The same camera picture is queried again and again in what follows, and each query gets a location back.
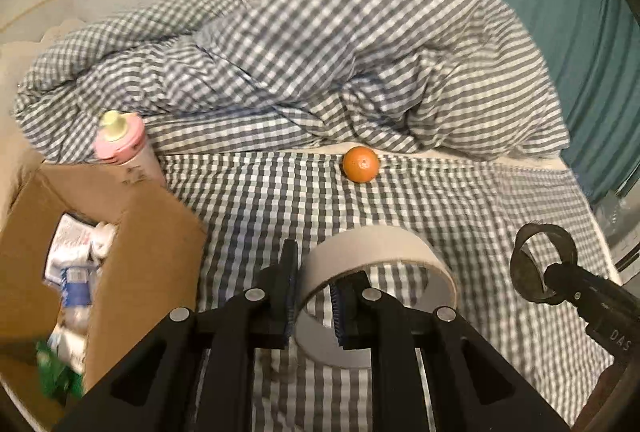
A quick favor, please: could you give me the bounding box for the white tape roll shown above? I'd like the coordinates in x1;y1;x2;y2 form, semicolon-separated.
294;226;459;370

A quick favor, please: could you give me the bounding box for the brown cardboard box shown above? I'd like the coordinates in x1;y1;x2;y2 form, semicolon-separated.
0;161;208;422

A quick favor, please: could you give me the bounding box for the green packet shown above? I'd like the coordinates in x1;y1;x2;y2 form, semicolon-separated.
36;341;84;405

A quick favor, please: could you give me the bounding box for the blue labelled bottle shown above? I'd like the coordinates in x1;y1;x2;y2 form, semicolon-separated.
61;265;94;334

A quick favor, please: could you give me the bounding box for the grey checked bed sheet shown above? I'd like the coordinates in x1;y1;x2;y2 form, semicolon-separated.
160;152;612;422

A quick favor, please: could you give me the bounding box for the white red packet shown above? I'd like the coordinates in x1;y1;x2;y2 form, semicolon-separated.
43;213;117;287

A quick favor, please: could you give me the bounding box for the pink lidded cup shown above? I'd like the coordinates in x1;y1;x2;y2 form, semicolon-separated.
93;110;166;186

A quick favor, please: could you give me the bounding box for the orange mandarin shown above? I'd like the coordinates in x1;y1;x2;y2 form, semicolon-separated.
342;146;380;184

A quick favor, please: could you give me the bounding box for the teal curtain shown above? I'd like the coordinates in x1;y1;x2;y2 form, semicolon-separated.
505;0;639;203

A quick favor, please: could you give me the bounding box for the grey checked duvet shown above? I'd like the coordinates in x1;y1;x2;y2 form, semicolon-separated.
13;0;570;163

